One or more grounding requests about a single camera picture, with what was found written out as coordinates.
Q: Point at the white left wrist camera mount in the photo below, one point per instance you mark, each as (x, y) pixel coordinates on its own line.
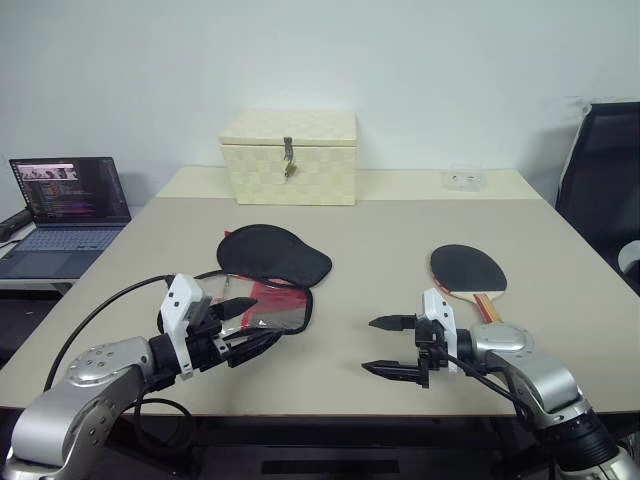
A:
(179, 300)

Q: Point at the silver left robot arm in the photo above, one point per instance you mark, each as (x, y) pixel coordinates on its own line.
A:
(90, 400)

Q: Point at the black office chair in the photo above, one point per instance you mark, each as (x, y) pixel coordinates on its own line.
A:
(600, 175)

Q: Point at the black table tennis paddle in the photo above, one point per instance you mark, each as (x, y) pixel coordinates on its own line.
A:
(465, 270)

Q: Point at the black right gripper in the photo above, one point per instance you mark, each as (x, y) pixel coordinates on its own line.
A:
(429, 350)

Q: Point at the open grey laptop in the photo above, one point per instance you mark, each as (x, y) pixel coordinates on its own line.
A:
(70, 200)

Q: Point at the black red paddle case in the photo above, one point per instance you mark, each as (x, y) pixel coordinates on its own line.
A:
(272, 255)

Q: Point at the black table frame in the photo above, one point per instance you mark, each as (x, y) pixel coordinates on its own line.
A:
(350, 440)

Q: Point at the cream woven storage box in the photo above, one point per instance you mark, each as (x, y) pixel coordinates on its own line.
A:
(295, 170)

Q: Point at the clear plastic container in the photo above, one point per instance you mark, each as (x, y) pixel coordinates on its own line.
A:
(464, 177)

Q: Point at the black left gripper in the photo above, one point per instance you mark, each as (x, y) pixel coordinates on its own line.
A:
(205, 347)

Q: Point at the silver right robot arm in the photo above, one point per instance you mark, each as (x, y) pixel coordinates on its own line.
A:
(545, 385)

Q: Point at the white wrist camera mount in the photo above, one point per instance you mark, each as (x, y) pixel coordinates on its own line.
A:
(179, 300)
(442, 312)

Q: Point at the black rectangular device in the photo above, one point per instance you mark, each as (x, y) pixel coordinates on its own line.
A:
(12, 224)

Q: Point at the brass box latch padlock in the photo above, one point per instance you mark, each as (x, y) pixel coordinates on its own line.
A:
(289, 160)

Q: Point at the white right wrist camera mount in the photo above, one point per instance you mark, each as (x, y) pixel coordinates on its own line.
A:
(442, 312)

